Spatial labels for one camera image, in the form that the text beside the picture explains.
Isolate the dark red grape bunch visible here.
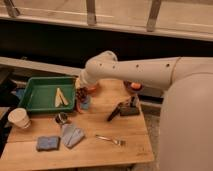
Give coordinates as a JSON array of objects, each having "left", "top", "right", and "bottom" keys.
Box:
[{"left": 76, "top": 88, "right": 88, "bottom": 103}]

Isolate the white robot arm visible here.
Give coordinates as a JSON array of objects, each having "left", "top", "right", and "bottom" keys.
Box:
[{"left": 79, "top": 51, "right": 213, "bottom": 171}]

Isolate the green plastic tray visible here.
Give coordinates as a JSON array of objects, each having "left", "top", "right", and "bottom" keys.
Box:
[{"left": 19, "top": 76, "right": 75, "bottom": 114}]

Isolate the orange bowl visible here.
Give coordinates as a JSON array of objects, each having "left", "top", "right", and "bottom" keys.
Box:
[{"left": 86, "top": 83, "right": 99, "bottom": 94}]

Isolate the small metal can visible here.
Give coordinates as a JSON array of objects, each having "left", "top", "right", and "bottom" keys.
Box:
[{"left": 55, "top": 112, "right": 68, "bottom": 125}]

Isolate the black knife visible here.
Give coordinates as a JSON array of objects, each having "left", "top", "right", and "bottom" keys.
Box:
[{"left": 107, "top": 102, "right": 123, "bottom": 122}]

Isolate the light blue folded cloth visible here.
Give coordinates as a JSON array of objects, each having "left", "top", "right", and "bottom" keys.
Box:
[{"left": 61, "top": 124, "right": 85, "bottom": 148}]

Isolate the orange fruit in bowl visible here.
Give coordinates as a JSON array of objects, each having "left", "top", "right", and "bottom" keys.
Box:
[{"left": 131, "top": 83, "right": 142, "bottom": 90}]

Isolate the white paper cup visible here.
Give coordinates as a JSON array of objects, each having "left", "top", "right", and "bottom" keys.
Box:
[{"left": 8, "top": 108, "right": 31, "bottom": 129}]

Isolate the blue sponge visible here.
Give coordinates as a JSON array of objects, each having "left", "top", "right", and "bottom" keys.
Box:
[{"left": 36, "top": 136, "right": 60, "bottom": 151}]

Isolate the silver fork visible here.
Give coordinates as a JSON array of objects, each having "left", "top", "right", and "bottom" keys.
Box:
[{"left": 95, "top": 135, "right": 126, "bottom": 146}]

